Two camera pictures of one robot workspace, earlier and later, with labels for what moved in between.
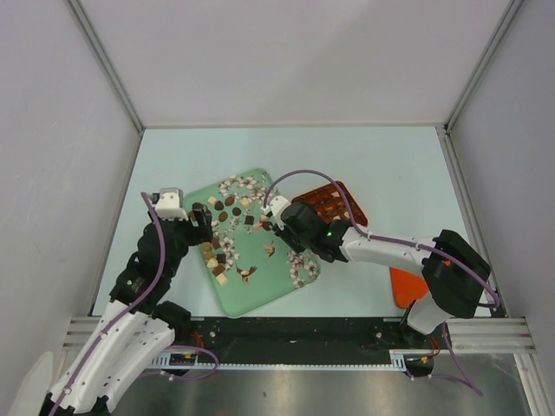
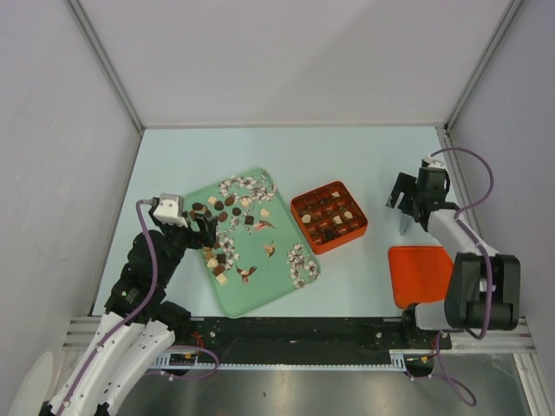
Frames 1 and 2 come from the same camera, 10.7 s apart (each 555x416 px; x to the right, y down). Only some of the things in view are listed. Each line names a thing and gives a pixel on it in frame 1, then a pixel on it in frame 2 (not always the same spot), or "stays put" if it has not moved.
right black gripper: x=284 y=234 to x=405 y=184
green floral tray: x=251 y=267 stays put
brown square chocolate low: x=219 y=269 stays put
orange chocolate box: x=329 y=205 stays put
